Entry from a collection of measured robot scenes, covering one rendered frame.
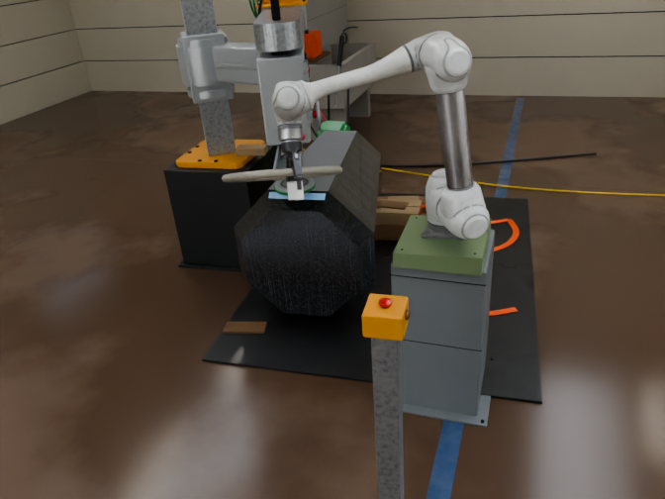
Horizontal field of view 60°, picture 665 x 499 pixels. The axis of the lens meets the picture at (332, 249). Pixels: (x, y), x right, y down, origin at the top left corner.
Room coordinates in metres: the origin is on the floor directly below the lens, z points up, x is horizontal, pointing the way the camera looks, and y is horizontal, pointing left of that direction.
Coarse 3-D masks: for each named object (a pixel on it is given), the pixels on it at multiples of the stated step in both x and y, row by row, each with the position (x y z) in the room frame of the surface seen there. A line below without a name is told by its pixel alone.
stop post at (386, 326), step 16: (368, 304) 1.40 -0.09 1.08; (400, 304) 1.39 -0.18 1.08; (368, 320) 1.34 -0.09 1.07; (384, 320) 1.33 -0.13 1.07; (400, 320) 1.32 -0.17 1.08; (368, 336) 1.35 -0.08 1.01; (384, 336) 1.33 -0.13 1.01; (400, 336) 1.32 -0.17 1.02; (384, 352) 1.35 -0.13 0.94; (400, 352) 1.39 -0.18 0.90; (384, 368) 1.35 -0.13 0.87; (400, 368) 1.38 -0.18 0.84; (384, 384) 1.35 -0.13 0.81; (400, 384) 1.38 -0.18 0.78; (384, 400) 1.35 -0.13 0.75; (400, 400) 1.37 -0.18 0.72; (384, 416) 1.35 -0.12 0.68; (400, 416) 1.37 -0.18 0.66; (384, 432) 1.35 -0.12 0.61; (400, 432) 1.36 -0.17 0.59; (384, 448) 1.36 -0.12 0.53; (400, 448) 1.36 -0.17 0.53; (384, 464) 1.36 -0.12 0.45; (400, 464) 1.35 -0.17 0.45; (384, 480) 1.36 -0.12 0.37; (400, 480) 1.34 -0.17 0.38; (384, 496) 1.36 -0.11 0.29; (400, 496) 1.34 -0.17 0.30
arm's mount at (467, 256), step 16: (416, 224) 2.31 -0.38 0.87; (400, 240) 2.18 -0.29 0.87; (416, 240) 2.16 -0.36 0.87; (432, 240) 2.14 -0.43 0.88; (448, 240) 2.13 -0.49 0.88; (464, 240) 2.11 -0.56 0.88; (480, 240) 2.09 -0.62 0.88; (400, 256) 2.06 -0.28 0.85; (416, 256) 2.04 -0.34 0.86; (432, 256) 2.01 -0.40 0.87; (448, 256) 1.99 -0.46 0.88; (464, 256) 1.97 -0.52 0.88; (480, 256) 1.96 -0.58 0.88; (448, 272) 1.99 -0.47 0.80; (464, 272) 1.97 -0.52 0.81; (480, 272) 1.95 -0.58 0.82
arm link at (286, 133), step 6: (282, 126) 2.03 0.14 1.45; (288, 126) 2.02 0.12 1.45; (294, 126) 2.02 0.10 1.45; (300, 126) 2.04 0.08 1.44; (282, 132) 2.02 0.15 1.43; (288, 132) 2.01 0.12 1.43; (294, 132) 2.01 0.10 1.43; (300, 132) 2.03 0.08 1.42; (282, 138) 2.01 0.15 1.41; (288, 138) 2.00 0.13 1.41; (294, 138) 2.01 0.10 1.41; (300, 138) 2.02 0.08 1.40
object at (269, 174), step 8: (280, 168) 1.99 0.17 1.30; (288, 168) 1.99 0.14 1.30; (304, 168) 2.00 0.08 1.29; (312, 168) 2.01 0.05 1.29; (320, 168) 2.03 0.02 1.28; (328, 168) 2.06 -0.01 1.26; (336, 168) 2.11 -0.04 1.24; (224, 176) 2.11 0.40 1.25; (232, 176) 2.05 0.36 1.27; (240, 176) 2.02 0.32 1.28; (248, 176) 2.00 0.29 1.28; (256, 176) 1.99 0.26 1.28; (264, 176) 1.98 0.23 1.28; (272, 176) 1.98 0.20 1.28; (280, 176) 1.98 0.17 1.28; (304, 176) 2.39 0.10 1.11; (312, 176) 2.38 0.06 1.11
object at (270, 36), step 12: (264, 12) 3.23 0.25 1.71; (288, 12) 3.14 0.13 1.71; (300, 12) 3.15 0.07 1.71; (264, 24) 2.75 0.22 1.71; (276, 24) 2.74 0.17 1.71; (288, 24) 2.75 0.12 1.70; (300, 24) 2.83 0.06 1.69; (264, 36) 2.75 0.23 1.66; (276, 36) 2.73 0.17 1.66; (288, 36) 2.75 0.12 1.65; (300, 36) 2.81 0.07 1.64; (264, 48) 2.75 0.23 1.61; (276, 48) 2.73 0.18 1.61; (288, 48) 2.74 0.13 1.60
